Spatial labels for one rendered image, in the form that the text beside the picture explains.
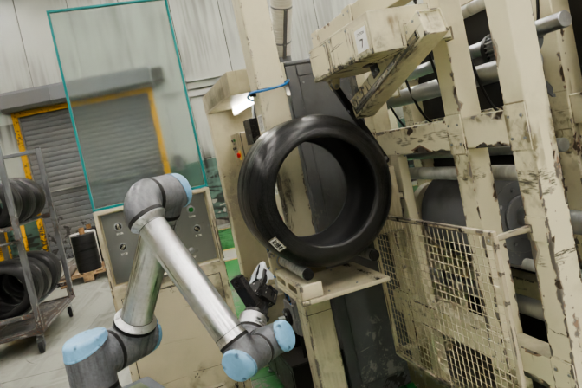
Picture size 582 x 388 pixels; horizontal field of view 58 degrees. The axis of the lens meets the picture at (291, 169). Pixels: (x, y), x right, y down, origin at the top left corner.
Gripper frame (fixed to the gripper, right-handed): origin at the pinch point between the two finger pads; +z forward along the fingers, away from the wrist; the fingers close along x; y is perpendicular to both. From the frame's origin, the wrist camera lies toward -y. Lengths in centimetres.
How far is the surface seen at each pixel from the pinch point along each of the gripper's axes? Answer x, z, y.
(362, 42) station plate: 60, 57, -20
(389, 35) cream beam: 69, 57, -16
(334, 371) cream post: -37, 6, 78
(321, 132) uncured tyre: 29, 45, -6
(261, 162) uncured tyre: 10.6, 31.0, -17.1
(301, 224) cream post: -15, 46, 26
